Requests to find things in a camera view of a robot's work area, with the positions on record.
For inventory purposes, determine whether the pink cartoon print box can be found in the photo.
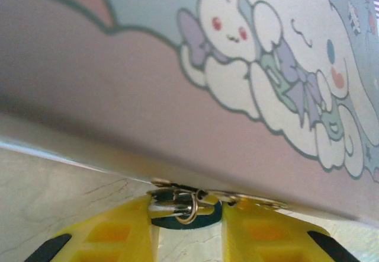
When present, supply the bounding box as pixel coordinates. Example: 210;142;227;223
0;0;379;226

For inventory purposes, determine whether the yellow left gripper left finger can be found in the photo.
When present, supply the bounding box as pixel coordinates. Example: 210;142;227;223
23;194;159;262

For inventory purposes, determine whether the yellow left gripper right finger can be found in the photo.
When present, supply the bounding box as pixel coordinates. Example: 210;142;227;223
220;196;358;262

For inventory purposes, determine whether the silver key ring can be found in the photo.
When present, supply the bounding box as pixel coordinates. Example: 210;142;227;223
174;191;200;226

